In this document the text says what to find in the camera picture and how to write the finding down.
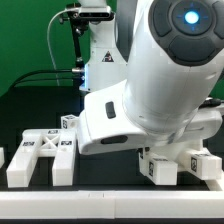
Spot black camera stand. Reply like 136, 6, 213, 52
59, 3, 87, 73

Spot black cables on table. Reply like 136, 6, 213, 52
11, 68, 84, 89

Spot grey cable loop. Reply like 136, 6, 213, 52
46, 8, 78, 87

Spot white front fence bar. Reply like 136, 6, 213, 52
0, 191, 224, 219

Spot white chair back frame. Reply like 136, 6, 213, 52
6, 129, 76, 188

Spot white left fence piece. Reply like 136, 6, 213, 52
0, 147, 5, 168

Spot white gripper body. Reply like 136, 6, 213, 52
77, 81, 222, 155

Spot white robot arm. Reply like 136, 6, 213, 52
77, 0, 224, 155

